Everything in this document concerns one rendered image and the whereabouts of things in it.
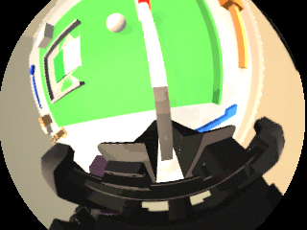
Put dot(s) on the green putting mat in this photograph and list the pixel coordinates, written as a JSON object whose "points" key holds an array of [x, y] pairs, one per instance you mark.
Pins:
{"points": [[116, 68]]}

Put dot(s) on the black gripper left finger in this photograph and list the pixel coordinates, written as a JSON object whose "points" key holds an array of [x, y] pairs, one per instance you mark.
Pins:
{"points": [[143, 149]]}

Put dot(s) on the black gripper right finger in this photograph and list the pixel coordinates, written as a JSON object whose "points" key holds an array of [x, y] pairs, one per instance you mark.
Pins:
{"points": [[189, 143]]}

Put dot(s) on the white ball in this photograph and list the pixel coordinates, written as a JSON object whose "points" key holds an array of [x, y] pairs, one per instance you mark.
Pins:
{"points": [[116, 22]]}

